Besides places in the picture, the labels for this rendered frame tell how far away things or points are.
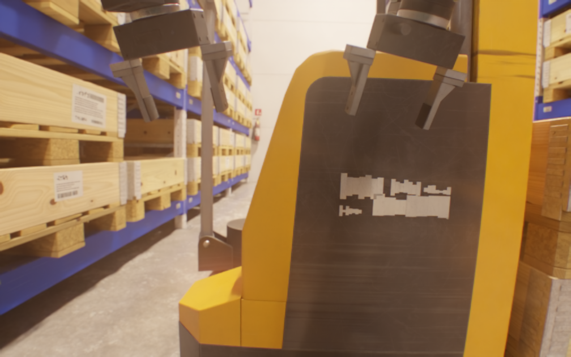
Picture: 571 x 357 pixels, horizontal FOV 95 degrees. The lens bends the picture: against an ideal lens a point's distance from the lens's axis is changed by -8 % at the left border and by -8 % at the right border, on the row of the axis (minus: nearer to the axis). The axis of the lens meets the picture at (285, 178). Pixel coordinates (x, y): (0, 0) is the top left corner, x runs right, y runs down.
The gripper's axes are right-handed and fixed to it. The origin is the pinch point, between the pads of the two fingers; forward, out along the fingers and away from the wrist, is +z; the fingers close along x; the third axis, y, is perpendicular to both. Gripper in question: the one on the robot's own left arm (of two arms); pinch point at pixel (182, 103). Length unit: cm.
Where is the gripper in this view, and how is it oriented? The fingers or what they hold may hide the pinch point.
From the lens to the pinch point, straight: 51.7
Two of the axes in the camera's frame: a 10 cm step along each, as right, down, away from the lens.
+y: 1.2, -4.8, 8.7
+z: 1.5, 8.8, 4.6
